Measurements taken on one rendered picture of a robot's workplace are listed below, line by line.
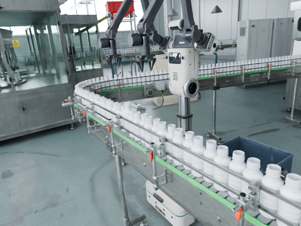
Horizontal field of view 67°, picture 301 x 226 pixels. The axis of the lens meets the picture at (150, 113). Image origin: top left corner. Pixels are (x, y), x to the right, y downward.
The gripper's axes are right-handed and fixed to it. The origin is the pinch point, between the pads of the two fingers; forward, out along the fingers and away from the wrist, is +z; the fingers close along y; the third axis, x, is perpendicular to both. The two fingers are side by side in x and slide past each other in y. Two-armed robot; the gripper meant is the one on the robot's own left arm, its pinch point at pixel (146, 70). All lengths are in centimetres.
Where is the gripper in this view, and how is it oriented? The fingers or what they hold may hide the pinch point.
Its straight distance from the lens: 138.9
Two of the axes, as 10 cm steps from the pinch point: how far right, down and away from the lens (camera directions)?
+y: 8.3, -2.1, 5.1
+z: 0.6, 9.5, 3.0
